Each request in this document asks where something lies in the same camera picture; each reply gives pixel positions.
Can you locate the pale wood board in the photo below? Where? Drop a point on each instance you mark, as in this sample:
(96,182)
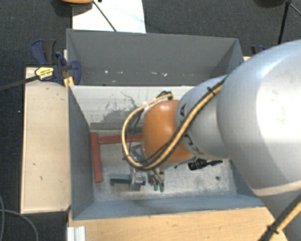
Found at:
(45,144)

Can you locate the red-brown flat block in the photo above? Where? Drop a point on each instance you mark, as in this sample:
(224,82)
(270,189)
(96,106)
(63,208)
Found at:
(110,139)
(96,157)

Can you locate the dark green flat block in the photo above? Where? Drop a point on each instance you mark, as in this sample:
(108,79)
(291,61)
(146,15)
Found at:
(120,178)

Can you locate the grey metal bin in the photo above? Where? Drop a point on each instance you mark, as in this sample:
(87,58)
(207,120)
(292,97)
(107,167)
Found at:
(145,56)

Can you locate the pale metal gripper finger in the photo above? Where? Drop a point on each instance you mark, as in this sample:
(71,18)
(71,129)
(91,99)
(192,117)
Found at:
(138,177)

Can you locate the black cylinder on white bracket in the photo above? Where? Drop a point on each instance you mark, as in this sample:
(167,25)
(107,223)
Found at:
(198,164)

